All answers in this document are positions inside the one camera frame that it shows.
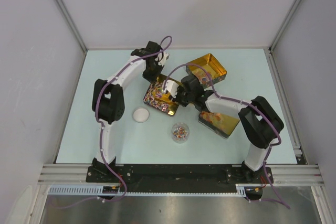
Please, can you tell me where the clear glass jar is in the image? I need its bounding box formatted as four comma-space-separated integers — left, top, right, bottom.
171, 122, 190, 144

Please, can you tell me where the tin with swirl lollipops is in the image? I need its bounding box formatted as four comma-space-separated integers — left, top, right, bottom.
143, 74, 179, 116

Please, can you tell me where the tin with round lollipops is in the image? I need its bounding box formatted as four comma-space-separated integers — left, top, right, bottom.
185, 53, 227, 89

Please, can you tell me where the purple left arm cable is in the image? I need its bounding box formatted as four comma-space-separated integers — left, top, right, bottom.
49, 36, 173, 210

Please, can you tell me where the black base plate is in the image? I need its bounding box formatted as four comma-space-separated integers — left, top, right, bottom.
86, 164, 273, 192

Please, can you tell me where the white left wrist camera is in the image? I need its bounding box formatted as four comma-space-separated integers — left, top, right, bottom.
155, 52, 169, 67

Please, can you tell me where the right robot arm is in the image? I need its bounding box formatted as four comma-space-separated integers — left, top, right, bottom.
164, 74, 284, 183

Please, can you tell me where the white jar lid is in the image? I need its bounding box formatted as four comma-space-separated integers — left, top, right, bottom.
132, 108, 150, 123

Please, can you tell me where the grey slotted cable duct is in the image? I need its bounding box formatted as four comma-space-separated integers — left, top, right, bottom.
48, 185, 246, 197

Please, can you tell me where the tin with popsicle candies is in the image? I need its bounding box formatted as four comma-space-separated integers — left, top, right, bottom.
198, 111, 240, 139

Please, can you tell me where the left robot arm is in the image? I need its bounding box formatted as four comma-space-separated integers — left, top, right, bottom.
92, 41, 169, 182

